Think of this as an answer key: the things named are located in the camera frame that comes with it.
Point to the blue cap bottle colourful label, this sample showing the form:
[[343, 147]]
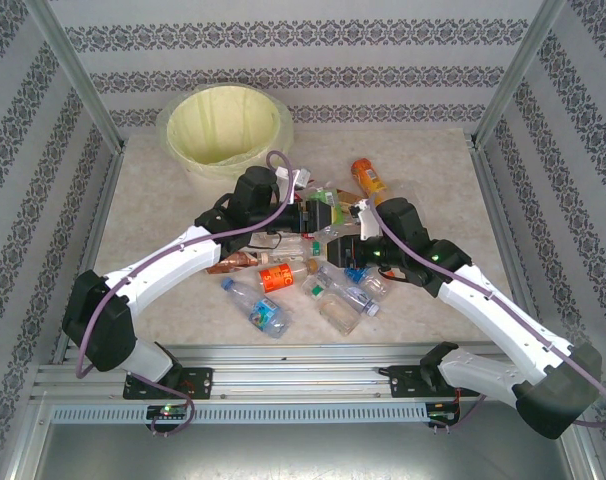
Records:
[[263, 315]]

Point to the aluminium frame post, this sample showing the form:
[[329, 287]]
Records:
[[78, 75], [516, 75]]

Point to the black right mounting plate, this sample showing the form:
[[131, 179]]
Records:
[[403, 380]]

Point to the copper brown label bottle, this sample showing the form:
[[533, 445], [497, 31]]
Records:
[[233, 262]]

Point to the orange juice bottle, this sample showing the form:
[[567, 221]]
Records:
[[368, 177]]

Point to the square clear bottle green label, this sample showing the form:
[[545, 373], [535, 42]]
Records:
[[338, 317]]

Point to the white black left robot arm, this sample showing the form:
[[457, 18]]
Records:
[[158, 270]]

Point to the right circuit board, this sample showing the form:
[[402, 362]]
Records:
[[440, 417]]

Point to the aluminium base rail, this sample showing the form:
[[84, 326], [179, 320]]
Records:
[[303, 372]]

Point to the right aluminium frame post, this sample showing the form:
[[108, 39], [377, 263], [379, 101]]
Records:
[[516, 75]]

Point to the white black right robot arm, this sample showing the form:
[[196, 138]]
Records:
[[493, 320]]

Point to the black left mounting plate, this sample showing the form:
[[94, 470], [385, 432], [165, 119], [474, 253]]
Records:
[[198, 382]]

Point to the circuit board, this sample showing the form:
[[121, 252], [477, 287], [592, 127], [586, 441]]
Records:
[[168, 411], [440, 417]]

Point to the aluminium side rail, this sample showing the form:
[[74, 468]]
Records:
[[99, 225], [503, 225]]

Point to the right aluminium side rail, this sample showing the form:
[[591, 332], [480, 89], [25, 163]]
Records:
[[503, 225]]

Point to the white plastic bin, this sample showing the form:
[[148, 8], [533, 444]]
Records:
[[208, 177]]

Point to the metal lower panel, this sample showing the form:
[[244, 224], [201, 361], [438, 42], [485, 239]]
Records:
[[303, 455]]

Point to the orange label bottle tan cap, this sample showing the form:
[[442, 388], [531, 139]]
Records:
[[278, 279]]

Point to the blue label clear bottle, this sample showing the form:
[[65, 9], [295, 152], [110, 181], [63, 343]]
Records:
[[355, 276]]

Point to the left aluminium side rail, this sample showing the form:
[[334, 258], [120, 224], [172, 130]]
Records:
[[99, 225]]

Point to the yellow-lined waste bin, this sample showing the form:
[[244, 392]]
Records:
[[218, 125]]

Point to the left circuit board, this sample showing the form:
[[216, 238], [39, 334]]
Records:
[[168, 411]]

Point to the left aluminium frame post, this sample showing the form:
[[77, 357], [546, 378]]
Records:
[[78, 75]]

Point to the clear bottle pale blue cap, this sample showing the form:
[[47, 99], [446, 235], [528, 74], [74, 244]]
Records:
[[350, 296]]

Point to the black mounting plate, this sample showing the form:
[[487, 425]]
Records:
[[198, 382], [403, 380]]

